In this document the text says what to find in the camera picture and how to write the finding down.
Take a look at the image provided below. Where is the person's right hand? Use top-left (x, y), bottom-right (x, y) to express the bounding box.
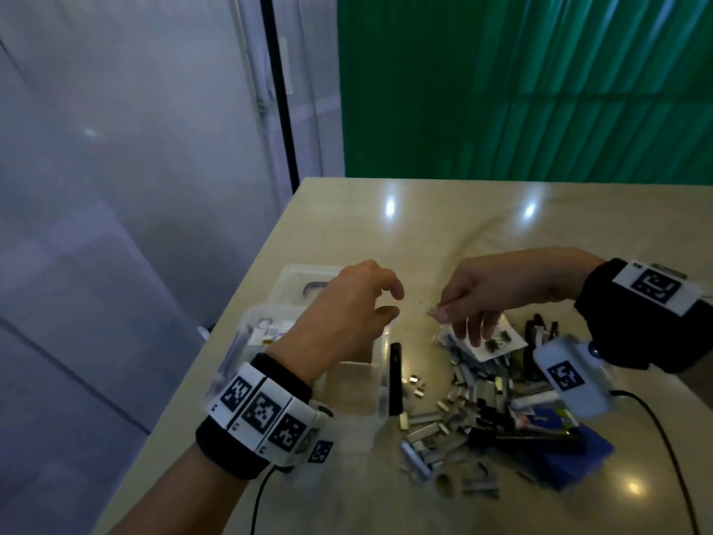
top-left (434, 247), bottom-right (603, 346)

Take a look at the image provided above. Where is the person's left hand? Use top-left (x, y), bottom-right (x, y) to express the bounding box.
top-left (267, 259), bottom-right (406, 386)

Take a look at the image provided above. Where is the clear binder clip pack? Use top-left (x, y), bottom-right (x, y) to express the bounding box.
top-left (440, 311), bottom-right (530, 363)

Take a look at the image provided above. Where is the transparent storage box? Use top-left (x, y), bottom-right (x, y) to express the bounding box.
top-left (206, 304), bottom-right (391, 441)

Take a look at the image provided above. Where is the pile of metal staple strips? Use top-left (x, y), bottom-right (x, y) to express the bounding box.
top-left (395, 311), bottom-right (616, 497)

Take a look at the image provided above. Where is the person's right forearm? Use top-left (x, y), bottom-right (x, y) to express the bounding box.
top-left (674, 351), bottom-right (713, 408)

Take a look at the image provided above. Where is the transparent box lid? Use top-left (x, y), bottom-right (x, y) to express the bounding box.
top-left (267, 264), bottom-right (347, 308)

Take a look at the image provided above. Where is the black marker wristband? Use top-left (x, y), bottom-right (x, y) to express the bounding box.
top-left (195, 353), bottom-right (336, 480)
top-left (573, 258), bottom-right (713, 375)

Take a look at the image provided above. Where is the green curtain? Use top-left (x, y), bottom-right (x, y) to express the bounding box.
top-left (337, 0), bottom-right (713, 185)

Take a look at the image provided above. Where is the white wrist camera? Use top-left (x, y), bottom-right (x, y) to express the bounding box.
top-left (295, 401), bottom-right (339, 475)
top-left (533, 334), bottom-right (616, 421)

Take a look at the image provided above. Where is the black camera cable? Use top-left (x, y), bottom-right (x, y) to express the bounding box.
top-left (250, 464), bottom-right (280, 535)
top-left (611, 389), bottom-right (703, 535)

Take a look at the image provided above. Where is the black window post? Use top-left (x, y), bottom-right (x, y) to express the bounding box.
top-left (258, 0), bottom-right (302, 194)

